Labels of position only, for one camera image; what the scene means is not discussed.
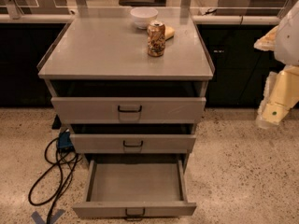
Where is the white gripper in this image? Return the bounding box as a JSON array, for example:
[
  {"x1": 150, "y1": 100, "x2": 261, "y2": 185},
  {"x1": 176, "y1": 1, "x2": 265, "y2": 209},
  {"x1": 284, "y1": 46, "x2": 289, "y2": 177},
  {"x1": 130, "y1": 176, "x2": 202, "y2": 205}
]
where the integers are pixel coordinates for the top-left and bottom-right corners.
[{"x1": 253, "y1": 1, "x2": 299, "y2": 129}]

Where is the orange soda can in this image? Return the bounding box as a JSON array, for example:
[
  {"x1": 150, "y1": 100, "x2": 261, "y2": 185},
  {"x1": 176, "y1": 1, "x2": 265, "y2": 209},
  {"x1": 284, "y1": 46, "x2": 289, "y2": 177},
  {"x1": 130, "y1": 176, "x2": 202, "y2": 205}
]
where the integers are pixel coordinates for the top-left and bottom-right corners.
[{"x1": 148, "y1": 20, "x2": 165, "y2": 57}]

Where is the grey metal drawer cabinet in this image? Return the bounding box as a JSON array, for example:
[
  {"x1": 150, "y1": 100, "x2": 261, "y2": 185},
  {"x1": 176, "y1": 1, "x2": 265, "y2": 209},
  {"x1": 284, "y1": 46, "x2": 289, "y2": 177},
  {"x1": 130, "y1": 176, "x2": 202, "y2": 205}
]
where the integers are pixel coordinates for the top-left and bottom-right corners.
[{"x1": 36, "y1": 7, "x2": 216, "y2": 173}]

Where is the grey bottom drawer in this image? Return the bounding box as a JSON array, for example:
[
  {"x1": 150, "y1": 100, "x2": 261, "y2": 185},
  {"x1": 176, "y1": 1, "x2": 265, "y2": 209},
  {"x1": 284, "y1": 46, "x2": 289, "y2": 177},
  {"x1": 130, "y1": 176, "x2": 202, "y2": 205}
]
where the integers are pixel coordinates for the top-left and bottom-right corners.
[{"x1": 73, "y1": 155, "x2": 196, "y2": 218}]

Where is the grey drawer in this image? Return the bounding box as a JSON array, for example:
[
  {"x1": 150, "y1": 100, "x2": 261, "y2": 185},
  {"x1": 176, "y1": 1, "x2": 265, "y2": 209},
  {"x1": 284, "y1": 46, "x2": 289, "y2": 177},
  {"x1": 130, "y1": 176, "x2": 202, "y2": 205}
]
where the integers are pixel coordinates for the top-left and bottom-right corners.
[
  {"x1": 51, "y1": 97, "x2": 206, "y2": 124},
  {"x1": 70, "y1": 134, "x2": 195, "y2": 154},
  {"x1": 73, "y1": 155, "x2": 196, "y2": 218}
]

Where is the grey middle drawer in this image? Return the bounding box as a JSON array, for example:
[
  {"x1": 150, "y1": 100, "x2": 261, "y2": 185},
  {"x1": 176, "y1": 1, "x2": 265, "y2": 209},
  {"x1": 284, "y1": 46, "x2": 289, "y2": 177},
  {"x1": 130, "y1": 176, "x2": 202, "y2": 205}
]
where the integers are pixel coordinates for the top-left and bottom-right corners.
[{"x1": 70, "y1": 134, "x2": 195, "y2": 154}]

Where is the grey top drawer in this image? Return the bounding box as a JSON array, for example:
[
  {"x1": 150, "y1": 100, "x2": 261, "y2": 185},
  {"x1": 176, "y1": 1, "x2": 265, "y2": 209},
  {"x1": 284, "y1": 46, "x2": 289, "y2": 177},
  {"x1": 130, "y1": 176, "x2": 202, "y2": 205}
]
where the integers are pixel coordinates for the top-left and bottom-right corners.
[{"x1": 51, "y1": 97, "x2": 206, "y2": 124}]

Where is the yellow sponge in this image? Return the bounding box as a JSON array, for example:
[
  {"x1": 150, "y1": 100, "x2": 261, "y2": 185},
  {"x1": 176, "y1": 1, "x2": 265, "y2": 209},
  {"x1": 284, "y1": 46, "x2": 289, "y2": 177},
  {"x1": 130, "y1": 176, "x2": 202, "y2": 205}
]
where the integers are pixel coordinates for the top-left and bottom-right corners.
[{"x1": 165, "y1": 26, "x2": 175, "y2": 40}]

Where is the white bowl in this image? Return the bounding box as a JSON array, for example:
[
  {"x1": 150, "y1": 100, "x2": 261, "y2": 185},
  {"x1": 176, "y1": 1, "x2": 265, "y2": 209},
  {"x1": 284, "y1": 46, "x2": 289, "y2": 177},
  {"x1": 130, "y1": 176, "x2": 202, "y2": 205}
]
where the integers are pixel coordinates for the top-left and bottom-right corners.
[{"x1": 130, "y1": 7, "x2": 158, "y2": 29}]

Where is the blue power adapter box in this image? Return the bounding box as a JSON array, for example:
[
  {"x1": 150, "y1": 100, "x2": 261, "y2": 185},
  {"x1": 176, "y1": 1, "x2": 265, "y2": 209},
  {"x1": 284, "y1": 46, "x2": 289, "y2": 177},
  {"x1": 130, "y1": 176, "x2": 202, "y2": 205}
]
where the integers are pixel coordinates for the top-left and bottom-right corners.
[{"x1": 56, "y1": 132, "x2": 74, "y2": 151}]

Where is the black floor cable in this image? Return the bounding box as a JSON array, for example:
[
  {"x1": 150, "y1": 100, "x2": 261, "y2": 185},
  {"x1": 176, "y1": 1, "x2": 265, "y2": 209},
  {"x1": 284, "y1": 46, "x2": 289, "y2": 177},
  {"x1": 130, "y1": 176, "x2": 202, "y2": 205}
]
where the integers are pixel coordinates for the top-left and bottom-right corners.
[{"x1": 27, "y1": 137, "x2": 82, "y2": 224}]

